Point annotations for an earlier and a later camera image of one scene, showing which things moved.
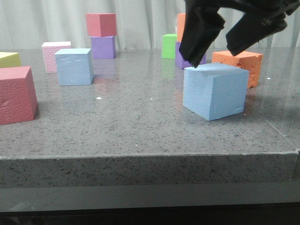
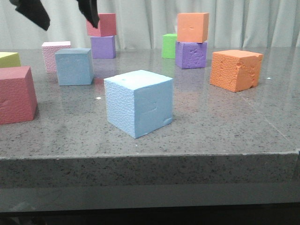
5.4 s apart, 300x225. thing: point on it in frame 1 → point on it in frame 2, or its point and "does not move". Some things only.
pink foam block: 49,49 does not move
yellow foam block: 10,59 does not move
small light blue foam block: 75,66 does not move
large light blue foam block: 215,90 → 138,102
